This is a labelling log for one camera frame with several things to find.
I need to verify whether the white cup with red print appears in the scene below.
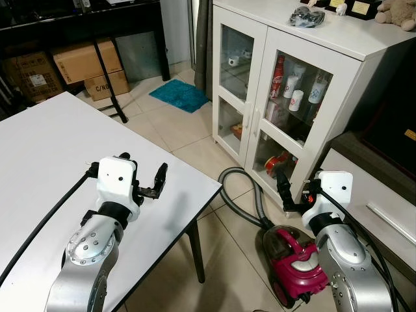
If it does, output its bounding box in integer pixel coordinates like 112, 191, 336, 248
290, 90, 305, 112

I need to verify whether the black desk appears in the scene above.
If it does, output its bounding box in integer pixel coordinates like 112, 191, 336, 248
0, 0, 172, 83

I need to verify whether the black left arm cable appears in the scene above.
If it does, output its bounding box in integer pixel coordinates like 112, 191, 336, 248
0, 164, 99, 288

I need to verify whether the cardboard box with black print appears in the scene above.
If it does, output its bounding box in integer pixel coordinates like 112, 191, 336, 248
84, 70, 131, 102

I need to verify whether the teal shaggy rug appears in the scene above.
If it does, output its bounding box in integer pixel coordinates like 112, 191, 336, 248
149, 79, 211, 115

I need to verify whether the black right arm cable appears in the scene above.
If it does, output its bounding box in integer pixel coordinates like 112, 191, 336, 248
322, 187, 413, 312

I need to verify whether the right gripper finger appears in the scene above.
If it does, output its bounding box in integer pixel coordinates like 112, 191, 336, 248
276, 170, 294, 209

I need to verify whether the white cup with blue print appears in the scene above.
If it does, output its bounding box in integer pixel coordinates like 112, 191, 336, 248
310, 72, 330, 104

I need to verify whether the tall white cup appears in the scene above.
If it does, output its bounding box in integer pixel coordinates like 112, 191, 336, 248
287, 76, 302, 98

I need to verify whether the crumpled clear plastic bag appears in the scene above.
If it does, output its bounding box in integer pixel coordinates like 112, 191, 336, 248
287, 5, 332, 31

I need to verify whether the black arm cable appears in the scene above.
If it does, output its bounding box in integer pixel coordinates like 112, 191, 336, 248
0, 164, 99, 288
322, 187, 413, 312

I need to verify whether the small dark framed plaque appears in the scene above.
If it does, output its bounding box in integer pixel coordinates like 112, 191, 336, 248
325, 0, 352, 17

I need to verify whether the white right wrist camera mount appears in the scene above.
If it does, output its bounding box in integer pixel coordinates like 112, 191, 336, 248
304, 170, 354, 229

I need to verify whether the grey vacuum hose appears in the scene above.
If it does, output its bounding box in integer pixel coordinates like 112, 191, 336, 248
217, 167, 278, 229

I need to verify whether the cardboard box with white label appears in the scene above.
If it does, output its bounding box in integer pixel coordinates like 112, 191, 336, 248
0, 51, 66, 106

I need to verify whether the grey low drawer cabinet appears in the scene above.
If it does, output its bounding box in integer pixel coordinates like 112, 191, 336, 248
318, 133, 416, 275

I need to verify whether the white glass door cabinet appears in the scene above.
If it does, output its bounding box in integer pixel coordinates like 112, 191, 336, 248
211, 0, 405, 213

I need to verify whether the black speaker with gold label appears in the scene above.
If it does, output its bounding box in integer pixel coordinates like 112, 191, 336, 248
360, 38, 416, 181

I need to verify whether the red packet in cabinet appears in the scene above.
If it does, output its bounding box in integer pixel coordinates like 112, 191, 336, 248
265, 150, 294, 174

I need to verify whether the beige plush toy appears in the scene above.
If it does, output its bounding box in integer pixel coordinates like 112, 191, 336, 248
374, 0, 416, 33

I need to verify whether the magenta vacuum cleaner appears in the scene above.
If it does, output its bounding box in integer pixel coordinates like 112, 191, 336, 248
263, 224, 330, 309

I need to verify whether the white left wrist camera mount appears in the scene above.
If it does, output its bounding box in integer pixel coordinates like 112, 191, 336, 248
96, 157, 142, 216

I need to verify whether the black slanted stand leg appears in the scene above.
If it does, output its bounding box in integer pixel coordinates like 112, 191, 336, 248
94, 39, 129, 124

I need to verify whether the red cola bottle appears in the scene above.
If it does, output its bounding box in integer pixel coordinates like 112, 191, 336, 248
269, 55, 287, 102

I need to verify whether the grey curtain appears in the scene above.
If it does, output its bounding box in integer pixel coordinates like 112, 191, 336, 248
192, 0, 216, 102

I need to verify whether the silver drawer handle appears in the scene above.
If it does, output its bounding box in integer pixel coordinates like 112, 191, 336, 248
365, 202, 416, 246

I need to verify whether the large dark framed plaque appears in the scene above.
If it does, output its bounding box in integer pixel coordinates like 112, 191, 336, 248
344, 0, 376, 21

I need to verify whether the black table leg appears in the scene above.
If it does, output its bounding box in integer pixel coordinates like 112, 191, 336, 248
185, 219, 206, 284

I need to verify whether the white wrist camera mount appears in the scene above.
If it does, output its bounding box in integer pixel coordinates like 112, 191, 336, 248
304, 170, 354, 229
96, 157, 142, 216

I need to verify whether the grey metal panel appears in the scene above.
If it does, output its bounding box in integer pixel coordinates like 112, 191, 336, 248
116, 30, 164, 83

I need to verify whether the large plain cardboard box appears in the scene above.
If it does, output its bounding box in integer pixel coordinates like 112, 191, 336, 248
52, 38, 124, 86

